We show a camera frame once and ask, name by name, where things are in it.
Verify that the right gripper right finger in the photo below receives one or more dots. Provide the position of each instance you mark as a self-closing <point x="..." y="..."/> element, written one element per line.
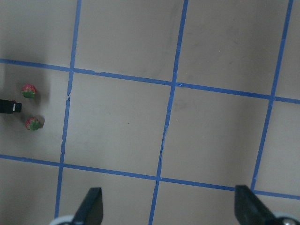
<point x="250" y="210"/>

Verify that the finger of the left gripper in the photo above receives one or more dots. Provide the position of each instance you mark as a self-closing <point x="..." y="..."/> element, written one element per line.
<point x="10" y="107"/>

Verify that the red strawberry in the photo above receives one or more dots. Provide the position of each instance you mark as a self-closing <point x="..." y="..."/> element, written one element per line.
<point x="32" y="124"/>
<point x="29" y="91"/>

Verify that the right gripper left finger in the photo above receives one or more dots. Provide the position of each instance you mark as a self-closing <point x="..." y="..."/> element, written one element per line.
<point x="90" y="212"/>

